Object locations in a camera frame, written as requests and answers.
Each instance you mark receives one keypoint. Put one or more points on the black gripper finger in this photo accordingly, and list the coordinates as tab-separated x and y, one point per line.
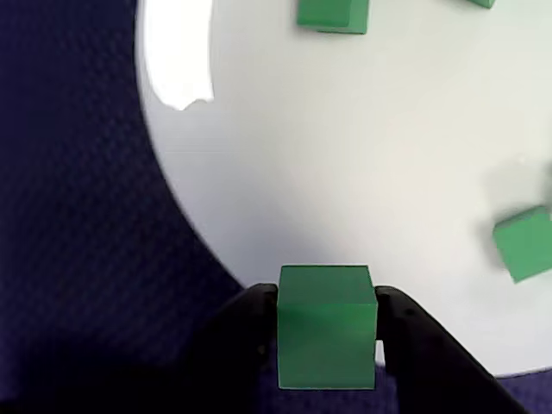
224	345
431	366

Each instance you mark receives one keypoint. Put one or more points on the green cube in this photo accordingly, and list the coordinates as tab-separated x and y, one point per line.
526	246
481	2
332	13
328	328

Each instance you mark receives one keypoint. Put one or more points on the white round plate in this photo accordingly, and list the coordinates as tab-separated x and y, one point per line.
345	151

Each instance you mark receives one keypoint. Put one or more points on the blue woven cloth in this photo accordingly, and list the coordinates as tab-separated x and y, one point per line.
64	172

